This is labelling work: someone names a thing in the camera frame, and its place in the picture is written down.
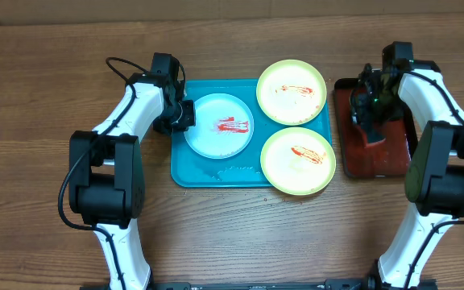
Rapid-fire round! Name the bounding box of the dark red black-rimmed tray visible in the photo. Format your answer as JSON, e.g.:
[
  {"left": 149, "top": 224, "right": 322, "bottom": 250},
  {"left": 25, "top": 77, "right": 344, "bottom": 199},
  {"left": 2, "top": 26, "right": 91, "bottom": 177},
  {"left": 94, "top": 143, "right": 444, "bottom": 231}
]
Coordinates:
[{"left": 333, "top": 78, "right": 418, "bottom": 179}]

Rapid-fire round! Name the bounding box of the yellow-green plate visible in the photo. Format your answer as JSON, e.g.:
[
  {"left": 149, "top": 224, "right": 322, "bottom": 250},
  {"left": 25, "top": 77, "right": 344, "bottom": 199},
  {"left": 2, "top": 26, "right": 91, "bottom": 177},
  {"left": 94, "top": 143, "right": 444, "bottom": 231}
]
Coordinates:
[
  {"left": 260, "top": 127, "right": 337, "bottom": 196},
  {"left": 256, "top": 60, "right": 327, "bottom": 126}
]

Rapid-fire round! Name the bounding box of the teal plastic tray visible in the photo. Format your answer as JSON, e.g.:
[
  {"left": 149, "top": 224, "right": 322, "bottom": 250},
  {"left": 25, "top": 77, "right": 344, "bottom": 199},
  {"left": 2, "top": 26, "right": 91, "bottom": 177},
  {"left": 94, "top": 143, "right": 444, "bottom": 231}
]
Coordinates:
[{"left": 171, "top": 79, "right": 332, "bottom": 188}]

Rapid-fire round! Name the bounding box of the orange sponge with dark scourer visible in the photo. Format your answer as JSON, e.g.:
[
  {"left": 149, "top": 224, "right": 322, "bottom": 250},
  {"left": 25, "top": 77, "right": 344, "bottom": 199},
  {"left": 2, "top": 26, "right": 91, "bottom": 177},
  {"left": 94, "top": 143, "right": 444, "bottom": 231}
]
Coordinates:
[{"left": 360, "top": 124, "right": 385, "bottom": 147}]

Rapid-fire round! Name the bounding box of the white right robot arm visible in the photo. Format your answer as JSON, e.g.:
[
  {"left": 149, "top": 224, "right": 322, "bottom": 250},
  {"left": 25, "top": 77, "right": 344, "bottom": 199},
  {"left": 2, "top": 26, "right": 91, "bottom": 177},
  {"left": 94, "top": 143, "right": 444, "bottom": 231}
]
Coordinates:
[{"left": 349, "top": 42, "right": 464, "bottom": 289}]

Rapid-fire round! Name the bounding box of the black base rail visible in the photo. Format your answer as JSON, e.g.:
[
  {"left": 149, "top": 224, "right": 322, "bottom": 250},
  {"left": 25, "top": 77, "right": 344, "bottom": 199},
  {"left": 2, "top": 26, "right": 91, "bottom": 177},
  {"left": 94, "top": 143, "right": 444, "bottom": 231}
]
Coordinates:
[{"left": 79, "top": 277, "right": 438, "bottom": 290}]

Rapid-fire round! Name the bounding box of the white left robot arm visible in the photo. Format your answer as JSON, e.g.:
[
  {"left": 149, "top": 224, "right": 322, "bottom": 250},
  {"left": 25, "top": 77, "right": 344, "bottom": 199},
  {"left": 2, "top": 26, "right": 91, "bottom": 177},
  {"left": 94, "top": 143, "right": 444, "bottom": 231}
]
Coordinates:
[{"left": 58, "top": 52, "right": 195, "bottom": 289}]

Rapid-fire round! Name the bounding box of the white round plate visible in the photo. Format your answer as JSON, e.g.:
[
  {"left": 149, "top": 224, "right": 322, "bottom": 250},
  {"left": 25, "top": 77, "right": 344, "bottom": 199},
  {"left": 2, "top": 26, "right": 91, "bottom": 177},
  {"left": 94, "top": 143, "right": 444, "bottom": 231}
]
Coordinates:
[{"left": 184, "top": 93, "right": 254, "bottom": 159}]

